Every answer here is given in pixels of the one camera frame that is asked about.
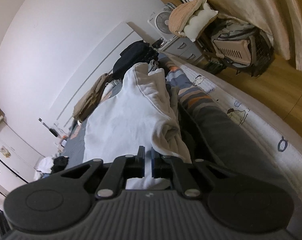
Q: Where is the white t-shirt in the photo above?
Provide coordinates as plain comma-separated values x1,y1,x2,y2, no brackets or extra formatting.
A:
83,63,191,190

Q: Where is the black clothes pile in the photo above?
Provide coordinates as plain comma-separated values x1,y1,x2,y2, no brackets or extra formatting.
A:
51,156,69,174

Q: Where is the stack of folded clothes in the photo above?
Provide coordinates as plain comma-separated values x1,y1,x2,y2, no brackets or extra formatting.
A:
112,39,217,111

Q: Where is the folded brown blanket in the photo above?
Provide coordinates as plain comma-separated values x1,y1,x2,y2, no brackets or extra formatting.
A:
72,73,113,122

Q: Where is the light grey hoodie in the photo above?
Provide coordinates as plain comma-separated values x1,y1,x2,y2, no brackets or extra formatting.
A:
33,156,55,181

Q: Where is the white bed headboard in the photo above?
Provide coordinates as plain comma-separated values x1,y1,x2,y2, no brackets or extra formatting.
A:
50,22,143,132

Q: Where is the white wardrobe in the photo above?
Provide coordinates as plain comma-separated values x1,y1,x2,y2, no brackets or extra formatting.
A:
0,122,44,196

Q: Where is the grey bedside cabinet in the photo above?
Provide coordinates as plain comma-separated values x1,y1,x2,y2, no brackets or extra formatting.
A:
161,37,203,64

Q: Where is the white patterned mattress sheet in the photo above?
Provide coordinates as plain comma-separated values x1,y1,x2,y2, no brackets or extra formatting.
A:
170,56,302,200

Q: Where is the pet carrier bag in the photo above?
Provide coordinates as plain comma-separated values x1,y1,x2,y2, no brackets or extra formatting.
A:
199,19,273,77

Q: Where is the white box fan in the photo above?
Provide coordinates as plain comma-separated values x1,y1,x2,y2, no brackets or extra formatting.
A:
148,3,175,42

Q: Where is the white cushion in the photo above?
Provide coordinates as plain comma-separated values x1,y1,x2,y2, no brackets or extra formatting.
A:
183,2,218,42

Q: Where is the peach waffle blanket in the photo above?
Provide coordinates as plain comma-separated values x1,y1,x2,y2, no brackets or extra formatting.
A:
168,0,207,37

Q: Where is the beige curtain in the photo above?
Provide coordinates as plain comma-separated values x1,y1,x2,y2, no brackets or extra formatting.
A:
208,0,302,72

